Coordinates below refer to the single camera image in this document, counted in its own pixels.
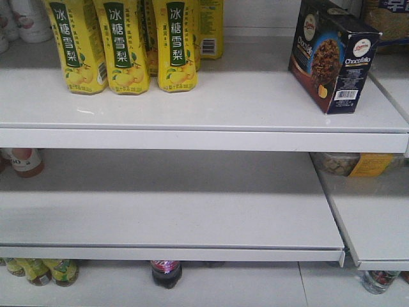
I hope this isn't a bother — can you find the clear tub of cookies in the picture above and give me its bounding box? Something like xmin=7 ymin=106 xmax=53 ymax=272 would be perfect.
xmin=310 ymin=152 xmax=408 ymax=177

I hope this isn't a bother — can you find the orange tea drink bottle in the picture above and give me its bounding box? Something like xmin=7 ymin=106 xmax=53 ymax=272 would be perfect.
xmin=1 ymin=148 xmax=45 ymax=178

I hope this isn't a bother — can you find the white peach drink bottle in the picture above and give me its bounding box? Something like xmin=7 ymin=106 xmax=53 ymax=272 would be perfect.
xmin=9 ymin=0 xmax=53 ymax=43

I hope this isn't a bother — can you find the white store shelving unit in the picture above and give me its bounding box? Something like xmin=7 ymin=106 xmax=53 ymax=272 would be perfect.
xmin=1 ymin=1 xmax=408 ymax=306

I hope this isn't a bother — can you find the dark blue Chocofello cookie box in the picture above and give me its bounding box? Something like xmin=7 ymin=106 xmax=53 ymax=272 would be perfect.
xmin=288 ymin=1 xmax=382 ymax=114

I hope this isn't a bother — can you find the yellow pear drink bottle back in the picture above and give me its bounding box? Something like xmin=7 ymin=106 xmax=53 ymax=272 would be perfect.
xmin=199 ymin=0 xmax=224 ymax=59

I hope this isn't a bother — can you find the dark cola bottle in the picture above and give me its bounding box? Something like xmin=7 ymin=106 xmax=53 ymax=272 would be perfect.
xmin=150 ymin=260 xmax=182 ymax=289

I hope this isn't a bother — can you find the yellow pear drink bottle middle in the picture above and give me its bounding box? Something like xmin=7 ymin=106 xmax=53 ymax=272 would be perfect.
xmin=93 ymin=1 xmax=150 ymax=95

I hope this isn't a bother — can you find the green tea bottle lower shelf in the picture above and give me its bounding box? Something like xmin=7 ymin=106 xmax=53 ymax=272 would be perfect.
xmin=42 ymin=258 xmax=79 ymax=287

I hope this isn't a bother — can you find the blue bag of crackers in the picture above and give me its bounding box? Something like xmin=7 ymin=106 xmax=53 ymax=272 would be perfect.
xmin=361 ymin=0 xmax=408 ymax=54

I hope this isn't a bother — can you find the clear water bottle lower right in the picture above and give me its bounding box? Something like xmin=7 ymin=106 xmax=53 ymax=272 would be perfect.
xmin=362 ymin=271 xmax=401 ymax=294

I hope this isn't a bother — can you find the yellow pear drink bottle left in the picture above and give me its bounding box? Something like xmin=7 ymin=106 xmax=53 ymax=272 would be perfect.
xmin=43 ymin=1 xmax=108 ymax=95

